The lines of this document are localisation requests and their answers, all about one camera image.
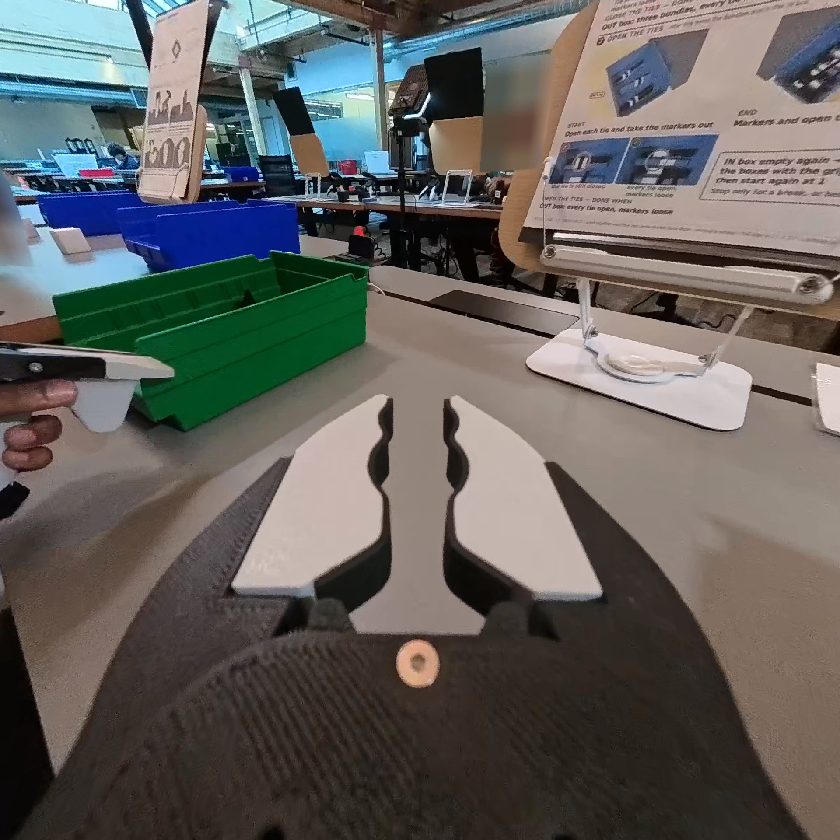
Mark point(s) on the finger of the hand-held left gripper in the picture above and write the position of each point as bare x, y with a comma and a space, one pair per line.
131, 369

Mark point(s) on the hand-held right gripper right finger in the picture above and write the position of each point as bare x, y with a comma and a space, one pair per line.
518, 518

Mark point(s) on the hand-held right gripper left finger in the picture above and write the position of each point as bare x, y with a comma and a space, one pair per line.
315, 518

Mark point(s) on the green plastic bin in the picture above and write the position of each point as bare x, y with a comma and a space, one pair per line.
262, 367

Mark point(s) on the pale wooden-edged desk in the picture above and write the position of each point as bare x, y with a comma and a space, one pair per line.
79, 282

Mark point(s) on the grey desk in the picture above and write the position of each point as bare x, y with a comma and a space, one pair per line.
656, 499

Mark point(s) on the small white box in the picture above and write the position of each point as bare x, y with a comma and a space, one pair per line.
71, 241

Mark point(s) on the large blue plastic bin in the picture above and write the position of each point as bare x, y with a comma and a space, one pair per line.
216, 229

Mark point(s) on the white document stand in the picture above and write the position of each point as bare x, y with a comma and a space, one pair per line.
689, 400

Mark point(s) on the brown board document stand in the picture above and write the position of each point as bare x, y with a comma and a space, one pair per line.
174, 131

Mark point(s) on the black mesh office chair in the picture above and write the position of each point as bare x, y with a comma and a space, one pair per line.
275, 174

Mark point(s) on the small black red device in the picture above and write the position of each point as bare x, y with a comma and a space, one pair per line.
361, 248

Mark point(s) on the black panel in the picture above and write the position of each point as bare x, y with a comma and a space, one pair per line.
293, 110
453, 85

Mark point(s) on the black tripod stand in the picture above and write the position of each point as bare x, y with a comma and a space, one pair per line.
401, 197

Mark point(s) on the laminated paper sheet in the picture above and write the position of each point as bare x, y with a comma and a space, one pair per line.
828, 400

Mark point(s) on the printed instruction sheet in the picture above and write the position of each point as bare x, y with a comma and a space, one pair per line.
689, 184

